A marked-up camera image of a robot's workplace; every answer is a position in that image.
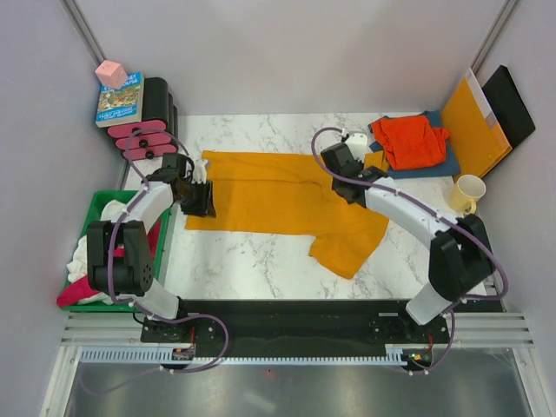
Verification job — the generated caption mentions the yellow t shirt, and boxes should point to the yellow t shirt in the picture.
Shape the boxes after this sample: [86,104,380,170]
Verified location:
[185,150,389,279]

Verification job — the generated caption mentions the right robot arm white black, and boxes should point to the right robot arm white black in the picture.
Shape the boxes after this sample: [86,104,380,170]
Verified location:
[318,142,498,342]

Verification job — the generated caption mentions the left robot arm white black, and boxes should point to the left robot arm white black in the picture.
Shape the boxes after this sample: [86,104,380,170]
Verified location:
[86,153,215,341]

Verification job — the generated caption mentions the orange folded t shirt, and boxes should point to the orange folded t shirt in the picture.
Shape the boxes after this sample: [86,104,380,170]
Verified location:
[371,116,450,170]

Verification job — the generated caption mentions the black pink drawer organizer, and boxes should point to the black pink drawer organizer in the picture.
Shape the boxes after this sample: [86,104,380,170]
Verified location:
[107,77,178,161]

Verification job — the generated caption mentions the blue folded t shirt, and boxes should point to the blue folded t shirt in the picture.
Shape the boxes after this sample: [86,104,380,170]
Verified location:
[368,110,460,179]

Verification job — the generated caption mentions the white t shirt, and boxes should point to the white t shirt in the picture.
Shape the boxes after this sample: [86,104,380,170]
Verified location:
[66,200,125,305]

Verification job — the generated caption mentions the yellow mug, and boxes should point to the yellow mug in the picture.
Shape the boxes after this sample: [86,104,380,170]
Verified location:
[448,174,487,215]

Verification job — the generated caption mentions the orange padded envelope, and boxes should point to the orange padded envelope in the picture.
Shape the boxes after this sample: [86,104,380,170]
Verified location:
[440,69,513,178]

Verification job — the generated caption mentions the colourful paperback book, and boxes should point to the colourful paperback book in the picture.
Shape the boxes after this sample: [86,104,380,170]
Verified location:
[96,72,144,129]

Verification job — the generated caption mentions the pink cube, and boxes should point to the pink cube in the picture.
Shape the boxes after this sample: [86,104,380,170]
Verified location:
[95,60,128,89]

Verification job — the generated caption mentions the black flat board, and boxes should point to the black flat board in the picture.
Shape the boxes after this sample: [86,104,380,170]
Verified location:
[482,65,536,149]

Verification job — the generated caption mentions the magenta t shirt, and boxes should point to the magenta t shirt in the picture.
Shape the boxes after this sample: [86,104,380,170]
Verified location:
[56,221,162,308]

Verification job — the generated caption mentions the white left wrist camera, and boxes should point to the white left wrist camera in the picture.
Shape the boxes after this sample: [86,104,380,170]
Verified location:
[191,159,209,184]

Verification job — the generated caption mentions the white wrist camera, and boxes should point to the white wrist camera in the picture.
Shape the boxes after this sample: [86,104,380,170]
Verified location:
[341,129,370,162]
[191,159,209,184]

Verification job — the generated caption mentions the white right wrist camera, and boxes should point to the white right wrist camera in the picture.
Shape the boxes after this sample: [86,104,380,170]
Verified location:
[341,129,370,162]

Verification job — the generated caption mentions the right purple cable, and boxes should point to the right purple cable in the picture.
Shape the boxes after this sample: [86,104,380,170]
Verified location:
[311,126,510,376]

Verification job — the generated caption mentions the purple cable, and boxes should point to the purple cable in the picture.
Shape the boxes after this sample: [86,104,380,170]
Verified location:
[311,126,510,376]
[106,127,230,374]

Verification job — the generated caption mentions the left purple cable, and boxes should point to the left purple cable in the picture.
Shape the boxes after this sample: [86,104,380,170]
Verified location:
[106,127,230,374]

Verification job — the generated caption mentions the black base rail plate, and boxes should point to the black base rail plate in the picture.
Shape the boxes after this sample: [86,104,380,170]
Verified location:
[141,300,449,359]

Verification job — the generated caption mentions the white cable duct strip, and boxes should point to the white cable duct strip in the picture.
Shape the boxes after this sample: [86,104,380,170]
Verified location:
[79,346,409,367]

